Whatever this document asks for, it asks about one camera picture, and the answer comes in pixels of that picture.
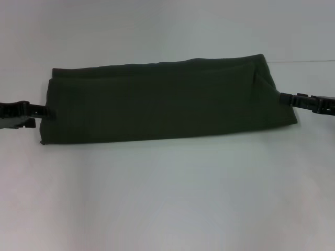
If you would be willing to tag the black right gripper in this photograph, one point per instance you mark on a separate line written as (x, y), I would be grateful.
(318, 104)

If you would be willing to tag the dark green shirt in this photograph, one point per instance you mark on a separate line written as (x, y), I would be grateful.
(167, 104)

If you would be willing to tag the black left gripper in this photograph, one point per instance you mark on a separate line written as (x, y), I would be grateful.
(11, 111)

